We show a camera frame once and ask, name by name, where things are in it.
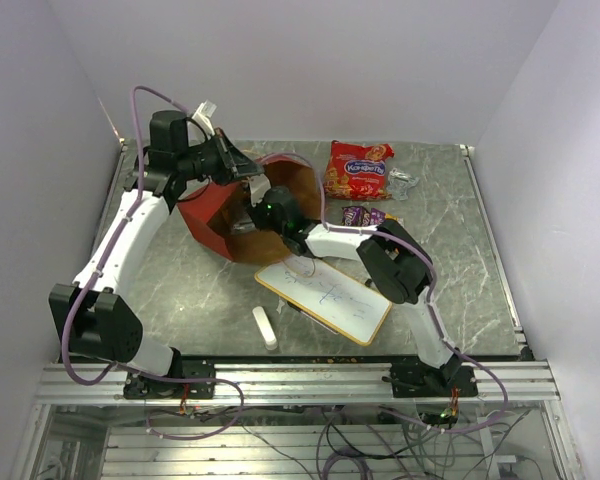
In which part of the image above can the aluminium rail frame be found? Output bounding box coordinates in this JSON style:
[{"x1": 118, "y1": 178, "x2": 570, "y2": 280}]
[{"x1": 25, "y1": 360, "x2": 578, "y2": 479}]

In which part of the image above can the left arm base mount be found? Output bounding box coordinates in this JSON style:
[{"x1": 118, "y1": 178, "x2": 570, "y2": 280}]
[{"x1": 122, "y1": 359, "x2": 216, "y2": 400}]

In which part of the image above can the silver foil snack packet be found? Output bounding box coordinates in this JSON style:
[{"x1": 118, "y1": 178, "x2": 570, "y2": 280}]
[{"x1": 387, "y1": 168, "x2": 419, "y2": 201}]

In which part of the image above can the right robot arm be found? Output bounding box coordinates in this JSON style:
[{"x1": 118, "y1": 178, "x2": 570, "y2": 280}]
[{"x1": 246, "y1": 187, "x2": 462, "y2": 396}]

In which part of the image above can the red candy snack bag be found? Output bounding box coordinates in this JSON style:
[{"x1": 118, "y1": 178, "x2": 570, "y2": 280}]
[{"x1": 323, "y1": 140, "x2": 395, "y2": 201}]

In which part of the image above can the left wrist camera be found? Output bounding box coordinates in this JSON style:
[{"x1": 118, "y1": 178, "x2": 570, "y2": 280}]
[{"x1": 191, "y1": 100, "x2": 217, "y2": 137}]

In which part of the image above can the purple candy packet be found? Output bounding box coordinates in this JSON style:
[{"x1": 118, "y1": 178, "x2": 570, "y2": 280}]
[
  {"x1": 341, "y1": 206, "x2": 371, "y2": 227},
  {"x1": 368, "y1": 208, "x2": 387, "y2": 225}
]

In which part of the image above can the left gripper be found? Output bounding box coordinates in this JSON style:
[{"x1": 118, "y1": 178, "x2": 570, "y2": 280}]
[{"x1": 178, "y1": 128, "x2": 265, "y2": 187}]

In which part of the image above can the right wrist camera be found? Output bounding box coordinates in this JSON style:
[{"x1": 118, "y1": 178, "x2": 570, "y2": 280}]
[{"x1": 248, "y1": 174, "x2": 271, "y2": 207}]

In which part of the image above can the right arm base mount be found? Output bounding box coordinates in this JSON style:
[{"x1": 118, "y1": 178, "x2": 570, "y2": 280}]
[{"x1": 382, "y1": 356, "x2": 478, "y2": 398}]

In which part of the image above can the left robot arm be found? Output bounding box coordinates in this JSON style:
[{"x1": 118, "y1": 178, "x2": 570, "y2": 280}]
[{"x1": 49, "y1": 101, "x2": 271, "y2": 397}]

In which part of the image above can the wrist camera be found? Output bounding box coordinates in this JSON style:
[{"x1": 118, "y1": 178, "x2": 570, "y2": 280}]
[
  {"x1": 248, "y1": 174, "x2": 271, "y2": 207},
  {"x1": 191, "y1": 100, "x2": 217, "y2": 137}
]

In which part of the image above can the red paper bag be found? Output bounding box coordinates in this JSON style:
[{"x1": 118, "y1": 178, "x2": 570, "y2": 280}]
[{"x1": 178, "y1": 155, "x2": 321, "y2": 266}]

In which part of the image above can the small whiteboard orange frame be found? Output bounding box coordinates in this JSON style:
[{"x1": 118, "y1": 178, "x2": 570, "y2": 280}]
[{"x1": 254, "y1": 256, "x2": 392, "y2": 346}]

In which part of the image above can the white marker eraser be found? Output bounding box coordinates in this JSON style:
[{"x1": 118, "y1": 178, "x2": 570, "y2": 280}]
[{"x1": 252, "y1": 306, "x2": 278, "y2": 351}]

